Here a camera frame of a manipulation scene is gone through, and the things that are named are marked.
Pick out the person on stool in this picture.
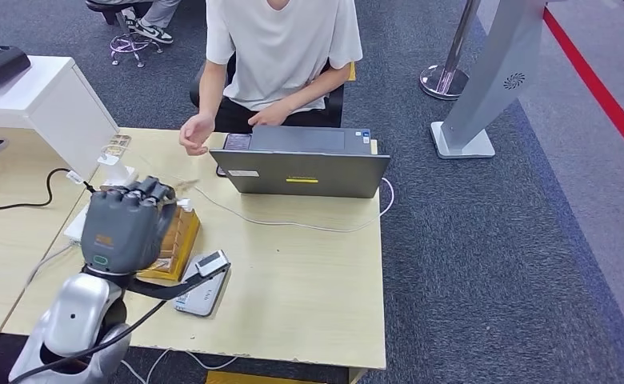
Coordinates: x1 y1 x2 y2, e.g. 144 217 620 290
86 0 183 45

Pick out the thin white cable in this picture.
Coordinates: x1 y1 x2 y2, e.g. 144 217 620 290
192 177 396 234

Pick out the grey power strip cable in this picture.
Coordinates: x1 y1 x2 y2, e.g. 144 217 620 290
26 244 74 290

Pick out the white cabinet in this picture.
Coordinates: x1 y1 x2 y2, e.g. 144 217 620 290
0 55 119 182

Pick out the seated person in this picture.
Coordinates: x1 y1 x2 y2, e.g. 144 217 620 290
205 0 365 134

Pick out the black stool with chrome base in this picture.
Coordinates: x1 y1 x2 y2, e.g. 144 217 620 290
85 1 165 69

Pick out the white charger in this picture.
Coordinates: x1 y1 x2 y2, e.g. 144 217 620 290
97 154 139 187

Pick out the black camera bracket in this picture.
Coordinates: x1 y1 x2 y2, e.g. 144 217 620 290
126 265 231 302

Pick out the chrome stanchion post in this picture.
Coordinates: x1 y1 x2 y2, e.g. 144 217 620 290
418 0 482 102

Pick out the person's left hand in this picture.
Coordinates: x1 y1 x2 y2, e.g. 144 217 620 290
247 100 292 127

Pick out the silver kiosk stand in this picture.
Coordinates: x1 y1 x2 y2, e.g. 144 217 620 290
430 0 549 160

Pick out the white cable under desk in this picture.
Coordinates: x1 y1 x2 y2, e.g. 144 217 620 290
121 360 149 384
147 350 239 384

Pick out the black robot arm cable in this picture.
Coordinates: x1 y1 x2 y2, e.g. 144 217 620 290
8 299 169 384

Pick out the black power cable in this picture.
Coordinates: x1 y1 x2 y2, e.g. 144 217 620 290
0 159 97 210

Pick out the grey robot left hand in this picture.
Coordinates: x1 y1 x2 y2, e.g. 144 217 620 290
80 176 179 275

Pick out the grey laptop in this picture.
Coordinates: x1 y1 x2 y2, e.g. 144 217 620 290
209 125 391 200

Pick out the cardboard card organiser box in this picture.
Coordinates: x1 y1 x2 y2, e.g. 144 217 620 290
137 201 202 282

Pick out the white power strip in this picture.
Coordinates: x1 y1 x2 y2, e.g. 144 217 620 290
62 203 91 246

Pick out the black office chair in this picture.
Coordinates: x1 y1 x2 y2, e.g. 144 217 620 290
189 53 345 128

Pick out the person's right hand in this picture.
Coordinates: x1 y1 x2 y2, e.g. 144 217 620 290
178 112 216 157

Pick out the grey card reader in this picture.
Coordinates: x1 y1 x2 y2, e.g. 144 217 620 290
174 254 232 318

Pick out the dark smartphone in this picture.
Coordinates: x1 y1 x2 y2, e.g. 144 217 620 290
216 133 253 178

